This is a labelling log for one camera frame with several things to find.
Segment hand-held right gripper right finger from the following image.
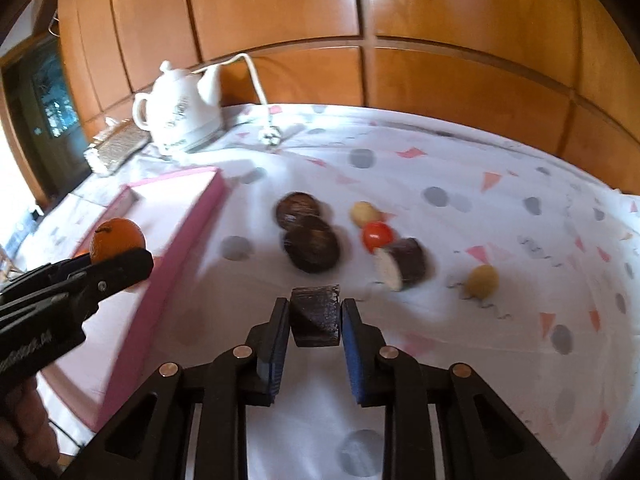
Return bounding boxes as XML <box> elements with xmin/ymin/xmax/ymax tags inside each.
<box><xmin>341</xmin><ymin>298</ymin><xmax>571</xmax><ymax>480</ymax></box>

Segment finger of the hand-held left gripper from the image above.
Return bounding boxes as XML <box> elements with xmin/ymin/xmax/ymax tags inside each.
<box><xmin>0</xmin><ymin>255</ymin><xmax>93</xmax><ymax>306</ymax></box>
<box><xmin>47</xmin><ymin>247</ymin><xmax>155</xmax><ymax>322</ymax></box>

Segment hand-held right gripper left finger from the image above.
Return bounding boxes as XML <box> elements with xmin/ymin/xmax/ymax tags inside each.
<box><xmin>60</xmin><ymin>297</ymin><xmax>292</xmax><ymax>480</ymax></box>

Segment orange mandarin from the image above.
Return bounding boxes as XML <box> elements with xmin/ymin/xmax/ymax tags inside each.
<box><xmin>89</xmin><ymin>217</ymin><xmax>147</xmax><ymax>293</ymax></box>

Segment pink shallow box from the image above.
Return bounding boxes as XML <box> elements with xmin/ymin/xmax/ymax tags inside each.
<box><xmin>37</xmin><ymin>166</ymin><xmax>228</xmax><ymax>433</ymax></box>

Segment dark sugarcane piece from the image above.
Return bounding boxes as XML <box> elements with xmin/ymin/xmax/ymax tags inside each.
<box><xmin>374</xmin><ymin>237</ymin><xmax>428</xmax><ymax>292</ymax></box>
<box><xmin>282</xmin><ymin>216</ymin><xmax>342</xmax><ymax>275</ymax></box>
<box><xmin>290</xmin><ymin>284</ymin><xmax>343</xmax><ymax>348</ymax></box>
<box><xmin>276</xmin><ymin>191</ymin><xmax>326</xmax><ymax>228</ymax></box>

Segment red cherry tomato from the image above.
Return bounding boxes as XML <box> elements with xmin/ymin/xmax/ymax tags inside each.
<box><xmin>362</xmin><ymin>221</ymin><xmax>395</xmax><ymax>254</ymax></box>

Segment beige longan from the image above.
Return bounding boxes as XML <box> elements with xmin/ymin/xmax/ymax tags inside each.
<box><xmin>350</xmin><ymin>201</ymin><xmax>382</xmax><ymax>227</ymax></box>
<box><xmin>465</xmin><ymin>264</ymin><xmax>501</xmax><ymax>300</ymax></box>

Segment person's left hand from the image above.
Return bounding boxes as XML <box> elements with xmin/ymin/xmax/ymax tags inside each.
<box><xmin>0</xmin><ymin>375</ymin><xmax>60</xmax><ymax>480</ymax></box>

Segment silver embossed tissue box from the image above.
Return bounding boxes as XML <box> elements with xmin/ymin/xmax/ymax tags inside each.
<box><xmin>84</xmin><ymin>117</ymin><xmax>151</xmax><ymax>177</ymax></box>

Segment silver kettle base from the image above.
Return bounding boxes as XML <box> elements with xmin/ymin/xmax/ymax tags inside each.
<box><xmin>152</xmin><ymin>127</ymin><xmax>226</xmax><ymax>155</ymax></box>

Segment dark glass door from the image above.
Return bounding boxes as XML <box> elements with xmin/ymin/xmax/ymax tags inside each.
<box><xmin>0</xmin><ymin>35</ymin><xmax>93</xmax><ymax>206</ymax></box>

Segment white ceramic electric kettle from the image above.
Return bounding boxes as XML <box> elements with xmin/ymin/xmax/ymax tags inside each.
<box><xmin>132</xmin><ymin>60</ymin><xmax>223</xmax><ymax>148</ymax></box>

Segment white patterned tablecloth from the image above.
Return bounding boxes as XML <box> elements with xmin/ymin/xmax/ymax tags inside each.
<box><xmin>0</xmin><ymin>102</ymin><xmax>640</xmax><ymax>480</ymax></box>

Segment white power cable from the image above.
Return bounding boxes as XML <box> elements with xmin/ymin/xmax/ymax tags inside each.
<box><xmin>194</xmin><ymin>52</ymin><xmax>275</xmax><ymax>131</ymax></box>

